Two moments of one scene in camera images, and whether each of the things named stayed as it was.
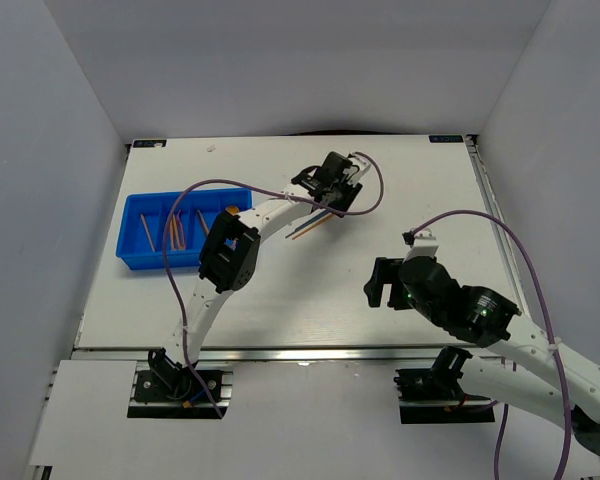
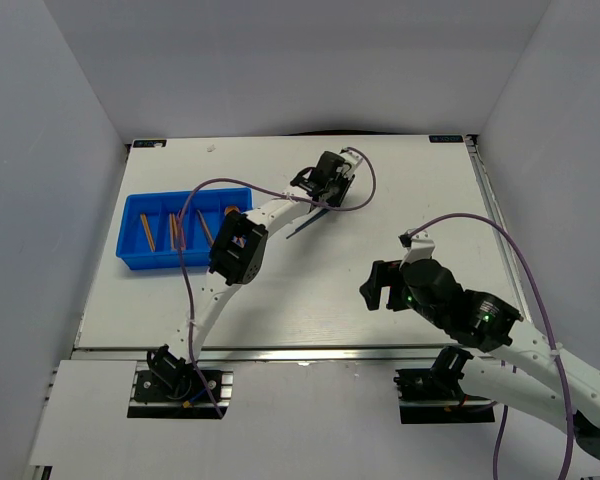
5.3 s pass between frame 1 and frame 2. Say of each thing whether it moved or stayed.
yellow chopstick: moved
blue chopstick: stayed
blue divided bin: stayed
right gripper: stayed
